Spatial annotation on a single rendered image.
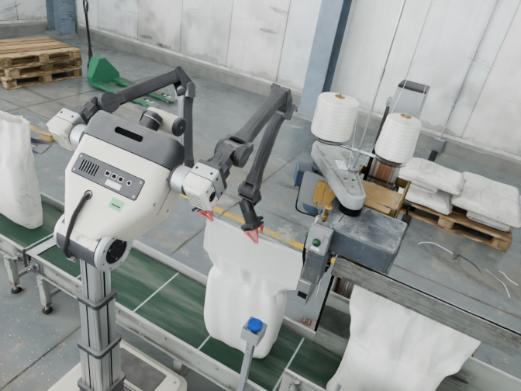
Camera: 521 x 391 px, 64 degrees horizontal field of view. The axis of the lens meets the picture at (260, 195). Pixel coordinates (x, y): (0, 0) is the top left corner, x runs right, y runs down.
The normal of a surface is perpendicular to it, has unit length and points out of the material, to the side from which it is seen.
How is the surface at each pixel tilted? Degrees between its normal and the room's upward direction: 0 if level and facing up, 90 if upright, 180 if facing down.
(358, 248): 90
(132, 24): 90
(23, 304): 0
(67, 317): 0
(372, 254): 90
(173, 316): 0
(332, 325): 90
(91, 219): 50
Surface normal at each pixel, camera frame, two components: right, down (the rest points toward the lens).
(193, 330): 0.16, -0.85
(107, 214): -0.25, -0.25
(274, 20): -0.46, 0.39
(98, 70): 0.88, 0.13
